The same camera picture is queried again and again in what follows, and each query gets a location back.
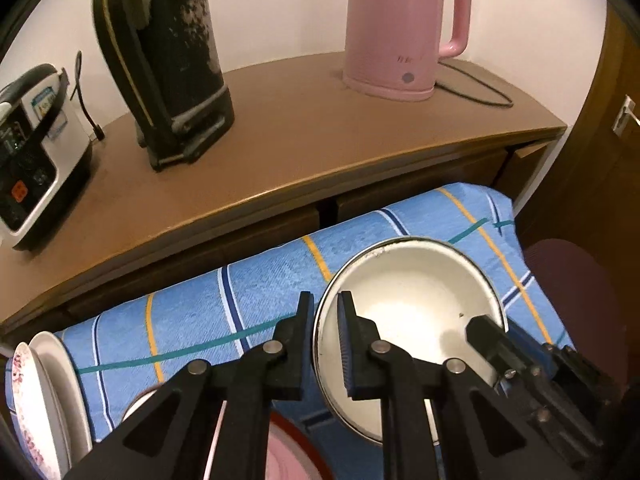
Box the brown wooden sideboard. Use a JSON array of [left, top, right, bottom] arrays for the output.
[[1, 53, 565, 342]]

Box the pink electric kettle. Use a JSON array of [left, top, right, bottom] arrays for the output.
[[343, 0, 472, 102]]

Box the black thermos flask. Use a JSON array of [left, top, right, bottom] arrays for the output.
[[92, 0, 234, 171]]

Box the white enamel bowl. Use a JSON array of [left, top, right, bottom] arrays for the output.
[[311, 236, 508, 444]]

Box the stainless steel bowl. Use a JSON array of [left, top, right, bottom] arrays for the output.
[[122, 386, 158, 422]]

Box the black rice cooker cable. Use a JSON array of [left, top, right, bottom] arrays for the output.
[[69, 50, 106, 142]]

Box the large floral rim plate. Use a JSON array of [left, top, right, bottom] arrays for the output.
[[12, 342, 62, 479]]

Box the plain white round plate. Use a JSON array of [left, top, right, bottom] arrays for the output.
[[29, 332, 93, 466]]

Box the black kettle power cable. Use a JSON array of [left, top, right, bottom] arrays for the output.
[[433, 58, 516, 110]]

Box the pink plastic bowl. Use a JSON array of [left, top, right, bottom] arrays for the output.
[[202, 398, 335, 480]]

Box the right side door handle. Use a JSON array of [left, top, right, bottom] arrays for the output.
[[612, 96, 640, 138]]

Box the dark red chair seat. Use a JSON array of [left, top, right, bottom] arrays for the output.
[[524, 238, 639, 386]]

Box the white black rice cooker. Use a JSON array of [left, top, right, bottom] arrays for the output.
[[1, 64, 92, 250]]

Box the blue plaid tablecloth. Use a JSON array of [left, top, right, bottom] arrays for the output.
[[52, 183, 570, 446]]

